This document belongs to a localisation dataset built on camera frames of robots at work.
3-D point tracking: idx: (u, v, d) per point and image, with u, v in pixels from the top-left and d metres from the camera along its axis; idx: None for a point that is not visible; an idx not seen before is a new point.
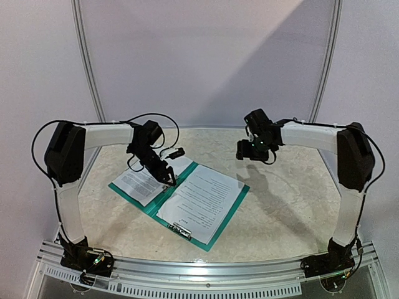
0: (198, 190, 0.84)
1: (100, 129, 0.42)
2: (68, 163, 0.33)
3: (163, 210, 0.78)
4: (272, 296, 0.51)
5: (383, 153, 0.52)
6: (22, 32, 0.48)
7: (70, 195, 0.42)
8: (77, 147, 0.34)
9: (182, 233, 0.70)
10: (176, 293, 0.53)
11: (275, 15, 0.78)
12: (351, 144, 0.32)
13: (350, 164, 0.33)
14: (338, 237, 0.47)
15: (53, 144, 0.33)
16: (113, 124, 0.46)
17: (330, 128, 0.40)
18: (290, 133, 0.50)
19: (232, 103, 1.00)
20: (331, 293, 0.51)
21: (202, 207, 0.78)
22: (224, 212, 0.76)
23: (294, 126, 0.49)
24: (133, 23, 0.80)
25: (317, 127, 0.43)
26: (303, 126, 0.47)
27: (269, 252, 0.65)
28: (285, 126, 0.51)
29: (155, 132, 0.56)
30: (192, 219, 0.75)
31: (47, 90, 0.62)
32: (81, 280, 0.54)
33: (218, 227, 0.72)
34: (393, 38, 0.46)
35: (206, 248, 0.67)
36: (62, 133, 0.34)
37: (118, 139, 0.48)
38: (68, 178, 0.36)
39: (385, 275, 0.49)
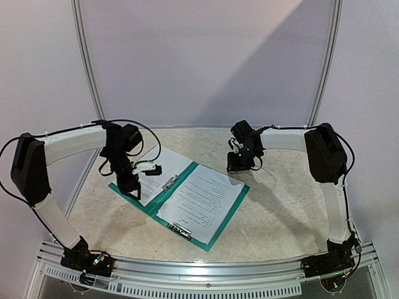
0: (198, 190, 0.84)
1: (65, 137, 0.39)
2: (29, 181, 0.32)
3: (163, 210, 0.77)
4: (272, 296, 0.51)
5: (383, 153, 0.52)
6: (22, 33, 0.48)
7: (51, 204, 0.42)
8: (38, 164, 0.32)
9: (182, 233, 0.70)
10: (176, 293, 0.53)
11: (275, 14, 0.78)
12: (320, 144, 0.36)
13: (320, 162, 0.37)
14: (334, 235, 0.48)
15: (17, 162, 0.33)
16: (82, 128, 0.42)
17: (301, 130, 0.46)
18: (268, 137, 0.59)
19: (232, 103, 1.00)
20: (331, 293, 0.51)
21: (202, 207, 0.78)
22: (224, 212, 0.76)
23: (272, 131, 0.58)
24: (133, 23, 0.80)
25: (290, 130, 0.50)
26: (277, 131, 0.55)
27: (269, 252, 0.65)
28: (264, 132, 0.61)
29: (134, 137, 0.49)
30: (192, 219, 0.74)
31: (47, 90, 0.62)
32: (81, 280, 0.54)
33: (218, 226, 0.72)
34: (393, 38, 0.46)
35: (206, 248, 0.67)
36: (22, 151, 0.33)
37: (90, 143, 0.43)
38: (36, 195, 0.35)
39: (384, 275, 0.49)
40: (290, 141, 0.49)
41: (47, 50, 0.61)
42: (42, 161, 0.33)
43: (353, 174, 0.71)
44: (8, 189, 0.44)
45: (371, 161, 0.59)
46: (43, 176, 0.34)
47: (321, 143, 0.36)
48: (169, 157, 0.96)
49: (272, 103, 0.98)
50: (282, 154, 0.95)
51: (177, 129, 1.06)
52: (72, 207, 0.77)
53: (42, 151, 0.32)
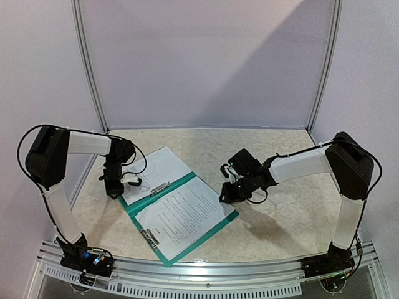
0: (186, 202, 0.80)
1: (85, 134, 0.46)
2: (52, 166, 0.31)
3: (142, 213, 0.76)
4: (272, 296, 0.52)
5: (383, 153, 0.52)
6: (21, 32, 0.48)
7: (60, 196, 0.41)
8: (60, 148, 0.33)
9: (149, 242, 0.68)
10: (176, 293, 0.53)
11: (275, 14, 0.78)
12: (347, 158, 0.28)
13: (350, 180, 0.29)
14: (339, 240, 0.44)
15: (36, 147, 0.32)
16: (93, 133, 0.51)
17: (317, 149, 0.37)
18: (280, 170, 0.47)
19: (232, 103, 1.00)
20: (331, 293, 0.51)
21: (182, 222, 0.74)
22: (201, 233, 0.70)
23: (281, 161, 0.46)
24: (133, 23, 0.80)
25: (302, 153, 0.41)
26: (288, 158, 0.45)
27: (269, 252, 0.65)
28: (272, 165, 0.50)
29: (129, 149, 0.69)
30: (165, 231, 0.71)
31: (47, 91, 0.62)
32: (81, 280, 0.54)
33: (187, 246, 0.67)
34: (393, 38, 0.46)
35: (166, 263, 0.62)
36: (44, 136, 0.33)
37: (96, 147, 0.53)
38: (53, 180, 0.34)
39: (385, 275, 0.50)
40: (308, 166, 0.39)
41: (47, 50, 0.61)
42: (64, 145, 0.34)
43: None
44: (9, 189, 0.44)
45: None
46: (62, 161, 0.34)
47: (348, 157, 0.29)
48: (170, 159, 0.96)
49: (272, 103, 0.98)
50: (281, 154, 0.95)
51: (177, 129, 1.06)
52: (72, 206, 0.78)
53: (66, 136, 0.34)
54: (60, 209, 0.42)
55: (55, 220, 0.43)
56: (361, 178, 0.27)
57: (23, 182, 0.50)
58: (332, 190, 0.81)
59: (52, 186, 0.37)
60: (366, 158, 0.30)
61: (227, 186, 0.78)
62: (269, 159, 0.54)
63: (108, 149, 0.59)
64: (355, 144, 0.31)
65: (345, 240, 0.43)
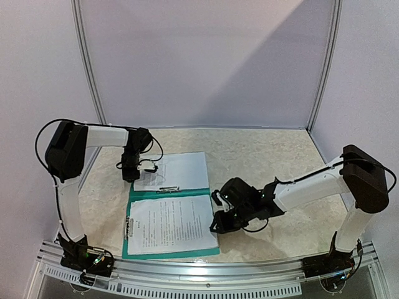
0: (180, 213, 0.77)
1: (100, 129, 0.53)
2: (70, 159, 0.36)
3: (138, 203, 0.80)
4: (272, 296, 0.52)
5: (383, 153, 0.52)
6: (21, 32, 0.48)
7: (72, 192, 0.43)
8: (77, 143, 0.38)
9: (126, 230, 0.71)
10: (176, 293, 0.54)
11: (275, 14, 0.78)
12: (365, 175, 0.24)
13: (369, 197, 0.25)
14: (342, 245, 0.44)
15: (56, 142, 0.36)
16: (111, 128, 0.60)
17: (325, 170, 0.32)
18: (287, 199, 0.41)
19: (232, 103, 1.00)
20: (331, 293, 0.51)
21: (163, 230, 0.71)
22: (170, 250, 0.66)
23: (287, 189, 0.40)
24: (133, 23, 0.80)
25: (310, 178, 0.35)
26: (295, 185, 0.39)
27: (269, 252, 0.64)
28: (277, 194, 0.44)
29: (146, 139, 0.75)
30: (143, 229, 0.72)
31: (47, 90, 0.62)
32: (81, 280, 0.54)
33: (146, 255, 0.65)
34: (393, 39, 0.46)
35: (123, 253, 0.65)
36: (63, 132, 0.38)
37: (115, 140, 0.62)
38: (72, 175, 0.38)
39: (386, 276, 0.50)
40: (320, 190, 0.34)
41: (47, 50, 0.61)
42: (81, 139, 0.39)
43: None
44: (9, 189, 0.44)
45: None
46: (80, 156, 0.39)
47: (365, 174, 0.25)
48: (196, 162, 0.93)
49: (272, 103, 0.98)
50: (282, 153, 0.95)
51: (177, 129, 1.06)
52: None
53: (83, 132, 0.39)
54: (69, 207, 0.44)
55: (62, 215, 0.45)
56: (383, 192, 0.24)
57: (22, 182, 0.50)
58: None
59: (68, 179, 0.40)
60: (378, 169, 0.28)
61: (222, 215, 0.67)
62: (269, 189, 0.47)
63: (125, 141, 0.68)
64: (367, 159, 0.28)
65: (346, 244, 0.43)
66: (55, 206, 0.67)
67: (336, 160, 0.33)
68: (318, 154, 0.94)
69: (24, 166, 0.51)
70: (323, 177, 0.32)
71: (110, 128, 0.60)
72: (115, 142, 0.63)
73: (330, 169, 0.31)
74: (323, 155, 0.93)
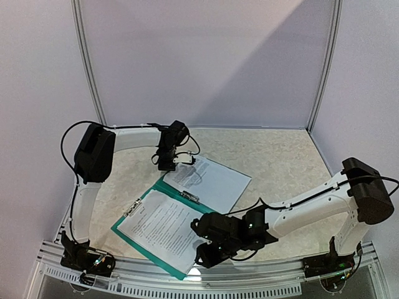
0: (182, 221, 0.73)
1: (127, 132, 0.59)
2: (96, 166, 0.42)
3: (155, 194, 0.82)
4: (272, 295, 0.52)
5: (383, 153, 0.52)
6: (22, 32, 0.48)
7: (88, 194, 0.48)
8: (104, 151, 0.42)
9: (131, 210, 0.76)
10: (176, 293, 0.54)
11: (275, 15, 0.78)
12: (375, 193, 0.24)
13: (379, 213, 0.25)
14: (343, 250, 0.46)
15: (84, 147, 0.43)
16: (141, 127, 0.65)
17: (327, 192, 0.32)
18: (283, 227, 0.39)
19: (232, 103, 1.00)
20: (331, 293, 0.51)
21: (155, 230, 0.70)
22: (150, 248, 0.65)
23: (282, 217, 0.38)
24: (134, 23, 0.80)
25: (310, 203, 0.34)
26: (292, 212, 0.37)
27: (269, 252, 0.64)
28: (272, 220, 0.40)
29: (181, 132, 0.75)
30: (141, 219, 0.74)
31: (47, 90, 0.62)
32: (81, 280, 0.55)
33: (131, 242, 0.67)
34: (392, 38, 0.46)
35: (114, 226, 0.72)
36: (91, 137, 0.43)
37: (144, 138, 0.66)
38: (96, 178, 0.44)
39: (385, 275, 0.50)
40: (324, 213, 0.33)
41: (47, 50, 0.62)
42: (108, 147, 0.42)
43: None
44: (9, 189, 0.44)
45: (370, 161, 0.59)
46: (106, 162, 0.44)
47: (373, 191, 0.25)
48: (228, 180, 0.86)
49: (272, 102, 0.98)
50: (282, 153, 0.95)
51: None
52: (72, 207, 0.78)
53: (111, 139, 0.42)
54: (83, 206, 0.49)
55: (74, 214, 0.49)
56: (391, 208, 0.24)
57: (22, 182, 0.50)
58: None
59: (90, 183, 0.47)
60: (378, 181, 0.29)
61: (205, 248, 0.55)
62: (255, 217, 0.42)
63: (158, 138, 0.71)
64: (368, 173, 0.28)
65: (348, 248, 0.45)
66: (55, 206, 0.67)
67: (339, 177, 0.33)
68: (318, 154, 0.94)
69: (24, 166, 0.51)
70: (327, 200, 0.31)
71: (143, 128, 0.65)
72: (146, 141, 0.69)
73: (333, 190, 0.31)
74: (322, 155, 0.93)
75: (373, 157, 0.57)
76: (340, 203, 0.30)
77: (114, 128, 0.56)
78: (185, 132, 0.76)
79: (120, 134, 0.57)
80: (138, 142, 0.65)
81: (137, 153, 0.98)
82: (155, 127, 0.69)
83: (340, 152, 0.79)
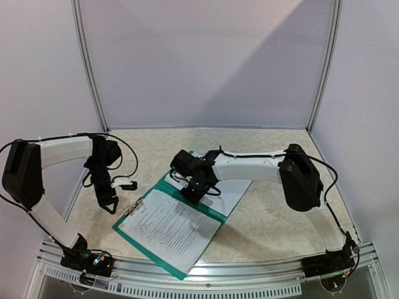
0: (182, 221, 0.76)
1: (59, 141, 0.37)
2: (28, 184, 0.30)
3: (157, 193, 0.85)
4: (272, 296, 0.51)
5: (383, 154, 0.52)
6: (20, 32, 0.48)
7: (47, 209, 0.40)
8: (34, 165, 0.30)
9: (133, 209, 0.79)
10: (176, 293, 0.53)
11: (275, 15, 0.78)
12: (297, 173, 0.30)
13: (299, 195, 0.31)
14: (331, 244, 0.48)
15: (10, 167, 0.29)
16: (70, 137, 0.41)
17: (267, 158, 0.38)
18: (224, 169, 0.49)
19: (232, 103, 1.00)
20: (331, 293, 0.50)
21: (156, 230, 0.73)
22: (150, 247, 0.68)
23: (227, 161, 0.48)
24: (133, 23, 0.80)
25: (247, 158, 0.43)
26: (235, 161, 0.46)
27: (269, 252, 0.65)
28: (216, 162, 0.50)
29: (113, 151, 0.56)
30: (143, 218, 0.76)
31: (47, 90, 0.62)
32: (81, 280, 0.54)
33: (132, 240, 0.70)
34: (393, 39, 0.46)
35: (115, 225, 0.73)
36: (16, 154, 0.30)
37: (75, 152, 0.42)
38: (35, 199, 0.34)
39: (385, 275, 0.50)
40: (252, 169, 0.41)
41: (47, 50, 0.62)
42: (36, 160, 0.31)
43: (353, 175, 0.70)
44: None
45: (371, 161, 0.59)
46: (37, 177, 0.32)
47: (298, 172, 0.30)
48: (225, 185, 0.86)
49: (272, 102, 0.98)
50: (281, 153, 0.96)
51: (177, 129, 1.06)
52: (72, 207, 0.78)
53: (37, 150, 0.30)
54: (52, 218, 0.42)
55: (47, 229, 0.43)
56: (308, 192, 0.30)
57: None
58: (331, 190, 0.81)
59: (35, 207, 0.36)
60: (313, 172, 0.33)
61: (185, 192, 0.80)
62: (212, 155, 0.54)
63: (91, 149, 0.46)
64: (303, 155, 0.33)
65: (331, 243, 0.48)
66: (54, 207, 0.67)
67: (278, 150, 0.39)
68: (318, 154, 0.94)
69: None
70: (262, 162, 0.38)
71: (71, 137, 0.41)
72: (78, 156, 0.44)
73: (270, 158, 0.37)
74: (322, 155, 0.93)
75: (374, 158, 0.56)
76: (268, 167, 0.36)
77: (38, 139, 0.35)
78: (120, 151, 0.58)
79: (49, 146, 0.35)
80: (71, 156, 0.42)
81: (137, 153, 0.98)
82: (85, 135, 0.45)
83: (340, 152, 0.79)
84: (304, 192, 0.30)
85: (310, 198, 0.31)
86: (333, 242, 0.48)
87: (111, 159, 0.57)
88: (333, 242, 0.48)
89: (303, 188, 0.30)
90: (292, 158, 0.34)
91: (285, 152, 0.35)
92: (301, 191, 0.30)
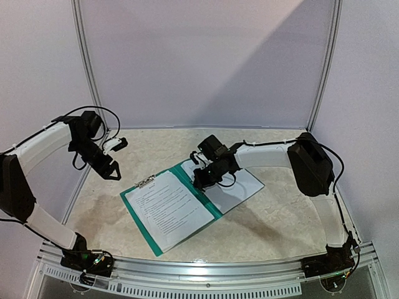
0: (181, 205, 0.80)
1: (32, 143, 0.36)
2: (18, 196, 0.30)
3: (168, 174, 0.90)
4: (272, 296, 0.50)
5: (384, 154, 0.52)
6: (20, 32, 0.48)
7: (41, 215, 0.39)
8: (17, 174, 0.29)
9: (143, 182, 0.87)
10: (176, 293, 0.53)
11: (275, 15, 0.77)
12: (303, 156, 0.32)
13: (308, 178, 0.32)
14: (331, 240, 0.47)
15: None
16: (43, 131, 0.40)
17: (280, 144, 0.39)
18: (244, 156, 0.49)
19: (232, 103, 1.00)
20: (331, 293, 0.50)
21: (156, 206, 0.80)
22: (144, 219, 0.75)
23: (247, 149, 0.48)
24: (133, 23, 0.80)
25: (265, 145, 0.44)
26: (254, 148, 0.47)
27: (269, 252, 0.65)
28: (237, 151, 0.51)
29: (94, 122, 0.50)
30: (147, 193, 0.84)
31: (46, 90, 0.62)
32: (81, 280, 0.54)
33: (131, 210, 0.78)
34: (393, 39, 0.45)
35: (124, 192, 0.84)
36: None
37: (55, 144, 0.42)
38: (28, 205, 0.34)
39: (386, 275, 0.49)
40: (269, 157, 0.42)
41: (47, 50, 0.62)
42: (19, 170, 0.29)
43: (353, 175, 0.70)
44: None
45: (371, 161, 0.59)
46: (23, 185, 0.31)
47: (305, 154, 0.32)
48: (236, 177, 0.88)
49: (272, 103, 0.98)
50: None
51: (177, 129, 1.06)
52: (72, 207, 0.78)
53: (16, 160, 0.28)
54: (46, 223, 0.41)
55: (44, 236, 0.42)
56: (314, 174, 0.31)
57: None
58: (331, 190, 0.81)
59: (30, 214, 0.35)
60: (323, 159, 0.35)
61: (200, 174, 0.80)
62: (235, 144, 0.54)
63: (70, 134, 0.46)
64: (313, 141, 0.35)
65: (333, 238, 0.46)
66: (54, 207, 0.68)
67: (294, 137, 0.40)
68: None
69: None
70: (275, 149, 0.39)
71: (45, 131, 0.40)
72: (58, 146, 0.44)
73: (283, 144, 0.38)
74: None
75: (374, 158, 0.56)
76: (280, 153, 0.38)
77: (12, 147, 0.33)
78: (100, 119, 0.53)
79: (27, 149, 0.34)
80: (50, 151, 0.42)
81: (137, 153, 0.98)
82: (58, 122, 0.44)
83: (339, 152, 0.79)
84: (312, 175, 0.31)
85: (318, 182, 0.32)
86: (333, 238, 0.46)
87: (93, 133, 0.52)
88: (338, 237, 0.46)
89: (310, 170, 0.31)
90: (302, 144, 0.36)
91: (296, 139, 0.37)
92: (308, 174, 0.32)
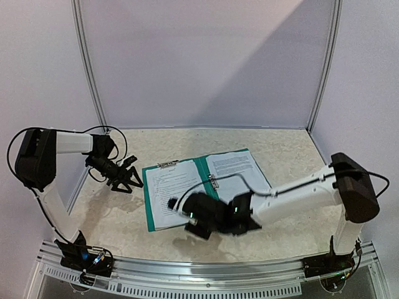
0: (190, 195, 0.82)
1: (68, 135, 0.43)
2: (46, 169, 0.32)
3: (190, 163, 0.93)
4: (272, 296, 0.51)
5: (383, 154, 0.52)
6: (21, 32, 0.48)
7: (55, 197, 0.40)
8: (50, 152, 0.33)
9: (166, 164, 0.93)
10: (176, 293, 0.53)
11: (275, 14, 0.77)
12: (361, 190, 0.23)
13: (358, 205, 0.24)
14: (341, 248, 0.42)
15: (25, 151, 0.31)
16: (76, 134, 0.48)
17: (317, 183, 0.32)
18: (265, 214, 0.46)
19: (231, 103, 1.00)
20: (331, 293, 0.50)
21: (168, 189, 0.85)
22: (153, 199, 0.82)
23: (267, 204, 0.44)
24: (133, 23, 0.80)
25: (293, 188, 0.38)
26: (277, 199, 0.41)
27: (269, 252, 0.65)
28: (254, 210, 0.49)
29: (109, 143, 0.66)
30: (164, 175, 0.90)
31: (46, 90, 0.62)
32: (81, 280, 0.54)
33: (146, 187, 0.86)
34: (393, 38, 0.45)
35: (144, 169, 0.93)
36: (31, 141, 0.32)
37: (77, 144, 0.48)
38: (47, 182, 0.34)
39: (386, 276, 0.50)
40: (310, 203, 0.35)
41: (47, 50, 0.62)
42: (53, 145, 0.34)
43: None
44: (10, 188, 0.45)
45: (371, 161, 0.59)
46: (52, 163, 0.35)
47: (361, 188, 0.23)
48: (254, 177, 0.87)
49: (272, 103, 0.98)
50: (282, 154, 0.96)
51: (177, 129, 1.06)
52: (72, 206, 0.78)
53: (53, 136, 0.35)
54: (57, 208, 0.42)
55: (53, 221, 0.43)
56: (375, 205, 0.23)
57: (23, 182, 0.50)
58: None
59: (47, 189, 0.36)
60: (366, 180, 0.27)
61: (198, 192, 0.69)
62: (244, 207, 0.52)
63: (92, 146, 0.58)
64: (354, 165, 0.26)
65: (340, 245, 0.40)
66: None
67: (326, 169, 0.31)
68: (319, 155, 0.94)
69: None
70: (313, 190, 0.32)
71: (76, 134, 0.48)
72: (79, 149, 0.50)
73: (319, 182, 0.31)
74: (323, 156, 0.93)
75: (374, 159, 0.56)
76: (327, 194, 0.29)
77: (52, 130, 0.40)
78: (113, 142, 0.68)
79: (62, 134, 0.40)
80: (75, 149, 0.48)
81: (136, 153, 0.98)
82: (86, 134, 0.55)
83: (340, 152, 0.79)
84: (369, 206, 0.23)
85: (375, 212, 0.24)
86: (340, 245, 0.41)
87: (108, 150, 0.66)
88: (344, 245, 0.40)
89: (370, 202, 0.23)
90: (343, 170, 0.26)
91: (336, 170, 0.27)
92: (364, 201, 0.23)
